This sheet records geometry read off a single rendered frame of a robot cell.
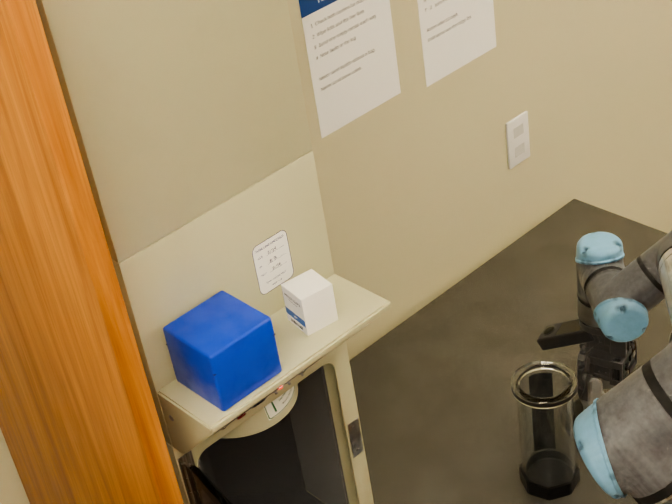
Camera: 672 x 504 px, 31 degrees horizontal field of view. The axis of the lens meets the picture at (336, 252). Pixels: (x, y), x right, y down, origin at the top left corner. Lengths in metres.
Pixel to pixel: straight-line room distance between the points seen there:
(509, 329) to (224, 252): 1.05
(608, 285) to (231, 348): 0.69
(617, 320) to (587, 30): 1.05
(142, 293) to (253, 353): 0.16
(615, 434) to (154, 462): 0.57
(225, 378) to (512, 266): 1.28
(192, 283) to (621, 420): 0.56
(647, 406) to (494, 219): 1.25
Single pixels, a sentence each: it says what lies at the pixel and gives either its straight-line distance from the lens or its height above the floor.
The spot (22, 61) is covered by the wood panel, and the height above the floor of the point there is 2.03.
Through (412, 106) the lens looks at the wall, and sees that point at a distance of 2.42.
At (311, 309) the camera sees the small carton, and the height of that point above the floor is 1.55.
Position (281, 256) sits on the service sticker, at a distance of 1.66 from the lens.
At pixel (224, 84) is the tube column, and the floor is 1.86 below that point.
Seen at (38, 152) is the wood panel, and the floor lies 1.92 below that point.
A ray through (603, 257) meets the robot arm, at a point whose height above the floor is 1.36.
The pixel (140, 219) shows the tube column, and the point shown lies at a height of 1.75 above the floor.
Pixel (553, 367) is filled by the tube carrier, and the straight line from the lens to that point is 2.08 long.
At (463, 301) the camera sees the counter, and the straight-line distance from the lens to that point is 2.61.
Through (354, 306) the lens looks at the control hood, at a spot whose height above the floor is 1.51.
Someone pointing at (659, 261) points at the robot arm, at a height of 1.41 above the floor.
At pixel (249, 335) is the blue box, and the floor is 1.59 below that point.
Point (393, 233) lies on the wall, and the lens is 2.50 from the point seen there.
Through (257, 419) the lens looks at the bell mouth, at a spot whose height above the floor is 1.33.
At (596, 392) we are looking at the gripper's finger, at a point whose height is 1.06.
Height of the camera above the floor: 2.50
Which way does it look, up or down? 34 degrees down
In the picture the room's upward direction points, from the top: 10 degrees counter-clockwise
